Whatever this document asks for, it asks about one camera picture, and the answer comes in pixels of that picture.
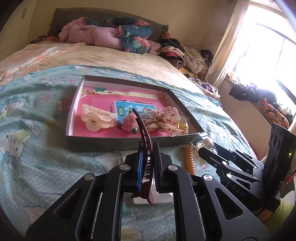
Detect beige bed blanket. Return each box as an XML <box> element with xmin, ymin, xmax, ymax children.
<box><xmin>31</xmin><ymin>45</ymin><xmax>201</xmax><ymax>93</ymax></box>

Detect pink book with blue label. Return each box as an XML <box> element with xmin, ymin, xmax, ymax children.
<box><xmin>69</xmin><ymin>85</ymin><xmax>186</xmax><ymax>138</ymax></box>

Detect hello kitty blue quilt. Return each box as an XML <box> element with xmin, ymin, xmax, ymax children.
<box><xmin>1</xmin><ymin>65</ymin><xmax>255</xmax><ymax>235</ymax></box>

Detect peach floral blanket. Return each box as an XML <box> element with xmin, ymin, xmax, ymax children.
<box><xmin>1</xmin><ymin>41</ymin><xmax>85</xmax><ymax>86</ymax></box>

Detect cream claw hair clip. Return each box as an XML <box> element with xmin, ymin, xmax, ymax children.
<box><xmin>81</xmin><ymin>104</ymin><xmax>117</xmax><ymax>132</ymax></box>

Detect polka dot sheer scrunchie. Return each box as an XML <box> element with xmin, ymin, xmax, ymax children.
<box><xmin>142</xmin><ymin>106</ymin><xmax>187</xmax><ymax>136</ymax></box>

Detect cream built-in wardrobe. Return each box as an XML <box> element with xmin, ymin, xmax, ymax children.
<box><xmin>0</xmin><ymin>0</ymin><xmax>38</xmax><ymax>60</ymax></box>

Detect dark red banana hair clip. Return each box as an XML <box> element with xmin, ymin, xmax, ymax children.
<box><xmin>132</xmin><ymin>108</ymin><xmax>154</xmax><ymax>204</ymax></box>

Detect grey upholstered headboard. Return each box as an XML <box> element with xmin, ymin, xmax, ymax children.
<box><xmin>48</xmin><ymin>8</ymin><xmax>169</xmax><ymax>42</ymax></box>

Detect orange spiral hair tie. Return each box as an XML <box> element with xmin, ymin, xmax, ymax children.
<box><xmin>184</xmin><ymin>143</ymin><xmax>197</xmax><ymax>176</ymax></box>

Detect pink quilted comforter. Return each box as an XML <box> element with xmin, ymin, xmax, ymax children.
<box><xmin>58</xmin><ymin>17</ymin><xmax>123</xmax><ymax>50</ymax></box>

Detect cream curtain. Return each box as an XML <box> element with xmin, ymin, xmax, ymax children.
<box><xmin>205</xmin><ymin>1</ymin><xmax>250</xmax><ymax>88</ymax></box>

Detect yellow hair ties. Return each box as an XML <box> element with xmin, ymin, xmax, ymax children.
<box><xmin>174</xmin><ymin>115</ymin><xmax>190</xmax><ymax>135</ymax></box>

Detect pile of clothes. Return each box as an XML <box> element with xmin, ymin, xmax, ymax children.
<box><xmin>148</xmin><ymin>32</ymin><xmax>220</xmax><ymax>100</ymax></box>

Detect dark cardboard tray box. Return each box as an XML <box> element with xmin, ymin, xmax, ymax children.
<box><xmin>66</xmin><ymin>75</ymin><xmax>203</xmax><ymax>152</ymax></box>

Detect dark clothes on windowsill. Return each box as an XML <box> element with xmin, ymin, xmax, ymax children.
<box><xmin>229</xmin><ymin>84</ymin><xmax>293</xmax><ymax>129</ymax></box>

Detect pink pompom hair tie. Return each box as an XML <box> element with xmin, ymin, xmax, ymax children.
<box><xmin>115</xmin><ymin>114</ymin><xmax>139</xmax><ymax>135</ymax></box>

